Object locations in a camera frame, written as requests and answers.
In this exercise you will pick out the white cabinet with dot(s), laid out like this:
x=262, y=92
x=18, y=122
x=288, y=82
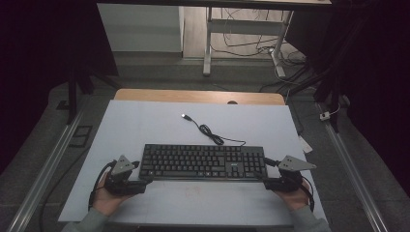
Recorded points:
x=138, y=29

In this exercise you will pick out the black computer keyboard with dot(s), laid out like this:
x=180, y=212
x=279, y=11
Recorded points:
x=193, y=161

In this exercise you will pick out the dark curtain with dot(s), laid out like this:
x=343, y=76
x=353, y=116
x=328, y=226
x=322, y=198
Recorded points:
x=29, y=64
x=383, y=80

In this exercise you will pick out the small white box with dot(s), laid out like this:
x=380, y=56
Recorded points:
x=324, y=116

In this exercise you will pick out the white paper tag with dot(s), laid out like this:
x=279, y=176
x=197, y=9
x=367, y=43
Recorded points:
x=305, y=145

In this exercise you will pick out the black metal stand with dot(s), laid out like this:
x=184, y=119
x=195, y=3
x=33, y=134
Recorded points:
x=72, y=96
x=332, y=83

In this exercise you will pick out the person's left hand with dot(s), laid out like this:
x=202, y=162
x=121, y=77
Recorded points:
x=108, y=199

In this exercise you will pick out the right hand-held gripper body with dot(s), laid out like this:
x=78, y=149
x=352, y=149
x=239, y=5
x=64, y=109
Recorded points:
x=286, y=182

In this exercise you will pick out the person's right hand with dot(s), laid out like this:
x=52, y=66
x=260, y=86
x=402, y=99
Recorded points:
x=293, y=199

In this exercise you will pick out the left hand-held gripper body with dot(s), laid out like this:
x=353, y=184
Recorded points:
x=121, y=185

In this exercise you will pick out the aluminium floor rail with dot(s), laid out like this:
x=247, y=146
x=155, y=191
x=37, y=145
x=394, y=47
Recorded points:
x=45, y=174
x=354, y=174

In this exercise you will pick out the black floor frame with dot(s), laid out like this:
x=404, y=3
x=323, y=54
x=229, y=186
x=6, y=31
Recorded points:
x=72, y=139

